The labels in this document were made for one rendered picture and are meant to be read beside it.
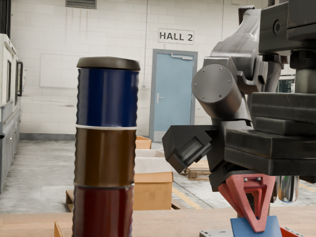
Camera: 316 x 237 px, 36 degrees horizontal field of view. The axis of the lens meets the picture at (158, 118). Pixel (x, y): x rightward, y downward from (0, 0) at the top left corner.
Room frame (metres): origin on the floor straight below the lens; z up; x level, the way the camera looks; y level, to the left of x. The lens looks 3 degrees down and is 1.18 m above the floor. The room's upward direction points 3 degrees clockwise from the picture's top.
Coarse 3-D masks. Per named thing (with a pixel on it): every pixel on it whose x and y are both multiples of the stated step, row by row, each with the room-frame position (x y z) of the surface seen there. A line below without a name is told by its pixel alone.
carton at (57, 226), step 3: (57, 222) 0.75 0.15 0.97; (57, 225) 0.73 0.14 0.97; (57, 228) 0.72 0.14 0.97; (60, 228) 0.72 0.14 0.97; (54, 231) 0.76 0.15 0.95; (57, 231) 0.72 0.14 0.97; (60, 231) 0.70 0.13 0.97; (54, 234) 0.76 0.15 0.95; (57, 234) 0.71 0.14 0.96; (60, 234) 0.69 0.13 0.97
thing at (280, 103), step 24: (312, 72) 0.50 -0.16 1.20; (264, 96) 0.54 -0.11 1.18; (288, 96) 0.49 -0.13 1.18; (312, 96) 0.45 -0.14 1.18; (264, 120) 0.51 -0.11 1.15; (288, 120) 0.48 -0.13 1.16; (312, 120) 0.45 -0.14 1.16; (240, 144) 0.51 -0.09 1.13; (264, 144) 0.46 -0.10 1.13; (288, 144) 0.46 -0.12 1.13; (312, 144) 0.46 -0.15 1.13; (264, 168) 0.46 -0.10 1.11; (288, 168) 0.46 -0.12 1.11; (312, 168) 0.46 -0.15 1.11; (288, 192) 0.46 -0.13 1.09
